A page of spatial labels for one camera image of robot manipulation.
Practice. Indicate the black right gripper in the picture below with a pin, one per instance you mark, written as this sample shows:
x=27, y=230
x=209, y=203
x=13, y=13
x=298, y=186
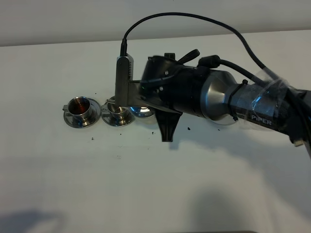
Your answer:
x=171, y=86

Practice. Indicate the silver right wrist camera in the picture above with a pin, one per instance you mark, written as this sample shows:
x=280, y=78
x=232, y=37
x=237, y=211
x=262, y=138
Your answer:
x=126, y=89

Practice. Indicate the stainless steel teacup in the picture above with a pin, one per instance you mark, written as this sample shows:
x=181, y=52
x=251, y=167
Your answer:
x=79, y=108
x=119, y=112

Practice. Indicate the left stainless steel teacup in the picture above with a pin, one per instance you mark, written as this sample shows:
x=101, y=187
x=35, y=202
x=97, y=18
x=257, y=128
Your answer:
x=79, y=108

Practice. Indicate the right stainless steel teacup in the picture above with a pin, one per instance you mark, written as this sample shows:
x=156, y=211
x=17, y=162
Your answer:
x=119, y=112

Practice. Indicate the stainless steel saucer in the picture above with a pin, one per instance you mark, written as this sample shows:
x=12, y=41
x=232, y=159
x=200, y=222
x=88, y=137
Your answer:
x=78, y=124
x=109, y=119

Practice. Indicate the left stainless steel saucer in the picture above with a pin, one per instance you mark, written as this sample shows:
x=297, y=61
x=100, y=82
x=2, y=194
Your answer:
x=78, y=124

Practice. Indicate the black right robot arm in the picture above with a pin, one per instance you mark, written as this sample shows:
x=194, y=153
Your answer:
x=216, y=89

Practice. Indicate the right stainless steel saucer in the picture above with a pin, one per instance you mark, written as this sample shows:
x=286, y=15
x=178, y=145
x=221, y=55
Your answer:
x=109, y=119

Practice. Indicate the stainless steel teapot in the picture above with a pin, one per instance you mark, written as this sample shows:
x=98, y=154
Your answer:
x=121, y=116

